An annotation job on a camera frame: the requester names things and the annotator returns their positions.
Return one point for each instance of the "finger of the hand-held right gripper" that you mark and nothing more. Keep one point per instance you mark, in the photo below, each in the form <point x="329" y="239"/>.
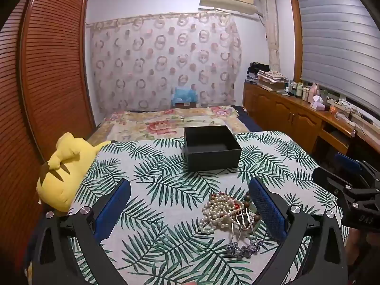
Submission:
<point x="348" y="161"/>
<point x="326" y="178"/>

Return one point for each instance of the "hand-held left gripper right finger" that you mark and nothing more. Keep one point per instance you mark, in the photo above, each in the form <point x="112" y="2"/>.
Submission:
<point x="267" y="210"/>

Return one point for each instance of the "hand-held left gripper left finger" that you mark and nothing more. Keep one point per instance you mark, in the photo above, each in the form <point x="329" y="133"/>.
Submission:
<point x="114" y="206"/>

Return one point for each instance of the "silver hair comb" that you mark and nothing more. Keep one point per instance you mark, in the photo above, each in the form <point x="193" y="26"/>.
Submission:
<point x="242" y="220"/>

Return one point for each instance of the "purple rhinestone hair clip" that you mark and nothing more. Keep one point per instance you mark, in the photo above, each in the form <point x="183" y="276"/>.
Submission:
<point x="237" y="251"/>

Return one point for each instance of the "black jewelry box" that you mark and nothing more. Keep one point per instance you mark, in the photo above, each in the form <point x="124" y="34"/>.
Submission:
<point x="207" y="161"/>

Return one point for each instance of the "person's right forearm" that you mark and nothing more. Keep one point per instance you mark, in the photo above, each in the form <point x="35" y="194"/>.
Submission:
<point x="360" y="246"/>

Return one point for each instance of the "leaf print tablecloth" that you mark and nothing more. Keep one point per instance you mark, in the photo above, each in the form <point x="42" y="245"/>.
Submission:
<point x="166" y="190"/>

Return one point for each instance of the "yellow plush toy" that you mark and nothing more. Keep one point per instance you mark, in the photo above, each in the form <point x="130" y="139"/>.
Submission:
<point x="68" y="166"/>

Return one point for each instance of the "pink tissue box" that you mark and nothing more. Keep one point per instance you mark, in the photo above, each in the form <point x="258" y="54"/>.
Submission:
<point x="317" y="104"/>

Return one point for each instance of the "wooden side cabinet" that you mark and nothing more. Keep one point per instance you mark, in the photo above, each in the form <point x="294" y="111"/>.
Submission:
<point x="282" y="112"/>

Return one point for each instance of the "row of small bottles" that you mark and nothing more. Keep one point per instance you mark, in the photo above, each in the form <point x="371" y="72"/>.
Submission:
<point x="299" y="90"/>

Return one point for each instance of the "floral bedspread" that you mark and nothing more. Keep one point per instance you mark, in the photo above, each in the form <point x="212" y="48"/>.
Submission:
<point x="154" y="127"/>

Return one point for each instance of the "dark blue bed sheet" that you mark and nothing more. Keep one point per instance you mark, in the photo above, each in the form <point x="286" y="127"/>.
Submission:
<point x="248" y="118"/>

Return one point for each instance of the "stack of light folded cloths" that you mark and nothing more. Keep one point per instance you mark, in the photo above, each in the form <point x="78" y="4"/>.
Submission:
<point x="273" y="78"/>

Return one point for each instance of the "grey window blind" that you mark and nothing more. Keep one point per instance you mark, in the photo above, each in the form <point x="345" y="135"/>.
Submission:
<point x="335" y="41"/>

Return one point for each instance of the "small brown box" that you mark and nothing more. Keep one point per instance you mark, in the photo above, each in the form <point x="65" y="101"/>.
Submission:
<point x="184" y="104"/>

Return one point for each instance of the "stack of dark folded clothes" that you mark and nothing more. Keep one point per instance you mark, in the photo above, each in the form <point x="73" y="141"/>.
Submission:
<point x="255" y="69"/>

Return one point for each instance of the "blue plush toy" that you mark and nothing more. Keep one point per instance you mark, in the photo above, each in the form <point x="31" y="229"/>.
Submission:
<point x="184" y="95"/>

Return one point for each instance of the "cream lace curtain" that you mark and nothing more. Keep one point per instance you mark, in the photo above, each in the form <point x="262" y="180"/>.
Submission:
<point x="273" y="35"/>

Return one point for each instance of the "wooden louvered wardrobe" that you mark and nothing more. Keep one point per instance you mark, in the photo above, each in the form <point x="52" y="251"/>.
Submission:
<point x="50" y="65"/>

